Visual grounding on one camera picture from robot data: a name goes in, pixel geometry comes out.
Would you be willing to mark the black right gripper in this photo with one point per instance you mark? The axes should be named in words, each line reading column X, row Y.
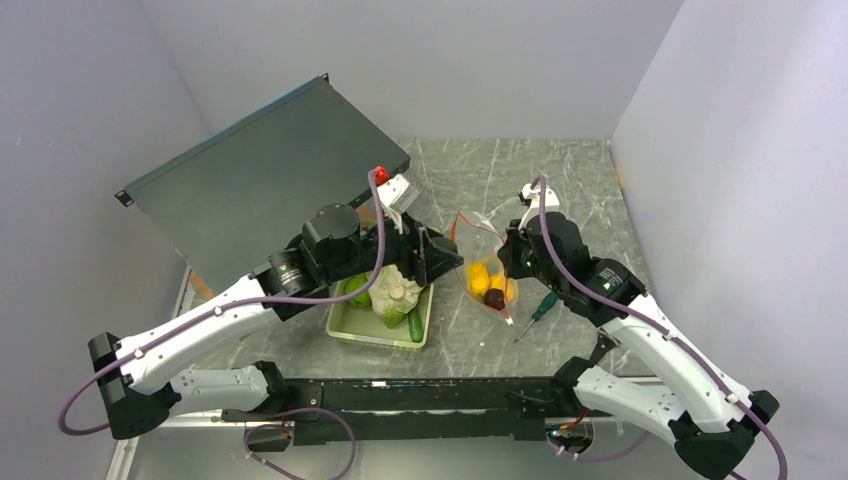
column 508, row 252

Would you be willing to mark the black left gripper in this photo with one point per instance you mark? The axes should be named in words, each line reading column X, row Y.
column 419, row 257

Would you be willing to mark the dark green avocado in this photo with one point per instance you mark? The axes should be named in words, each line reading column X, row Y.
column 443, row 242

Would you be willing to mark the clear zip bag orange zipper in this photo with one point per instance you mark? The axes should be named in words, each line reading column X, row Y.
column 478, row 241

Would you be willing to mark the yellow corn cob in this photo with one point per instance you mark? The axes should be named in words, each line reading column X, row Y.
column 478, row 279

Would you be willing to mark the dark red plum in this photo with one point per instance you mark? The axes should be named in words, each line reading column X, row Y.
column 495, row 299

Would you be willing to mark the green cucumber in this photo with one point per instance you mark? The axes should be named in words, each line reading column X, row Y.
column 415, row 326

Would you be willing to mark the green bell pepper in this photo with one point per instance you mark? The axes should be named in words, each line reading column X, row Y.
column 355, row 284

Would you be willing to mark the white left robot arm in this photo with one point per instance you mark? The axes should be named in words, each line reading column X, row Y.
column 147, row 378

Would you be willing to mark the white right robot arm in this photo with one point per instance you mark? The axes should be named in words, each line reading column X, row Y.
column 709, row 419

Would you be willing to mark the white cauliflower with leaves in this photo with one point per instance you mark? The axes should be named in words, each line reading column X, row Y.
column 393, row 296

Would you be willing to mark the light green plastic tray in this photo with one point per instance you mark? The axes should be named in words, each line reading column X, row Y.
column 362, row 326

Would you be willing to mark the dark grey rack server chassis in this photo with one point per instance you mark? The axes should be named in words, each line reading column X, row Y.
column 228, row 202

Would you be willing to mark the green handled screwdriver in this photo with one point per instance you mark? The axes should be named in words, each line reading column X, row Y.
column 545, row 305

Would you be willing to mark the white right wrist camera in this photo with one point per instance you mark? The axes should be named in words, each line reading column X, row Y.
column 531, row 196

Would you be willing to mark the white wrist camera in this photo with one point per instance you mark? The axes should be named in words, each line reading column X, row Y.
column 531, row 196
column 396, row 195

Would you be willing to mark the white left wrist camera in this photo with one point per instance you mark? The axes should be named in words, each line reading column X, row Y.
column 396, row 195

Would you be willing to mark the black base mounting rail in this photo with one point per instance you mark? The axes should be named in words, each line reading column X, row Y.
column 319, row 411

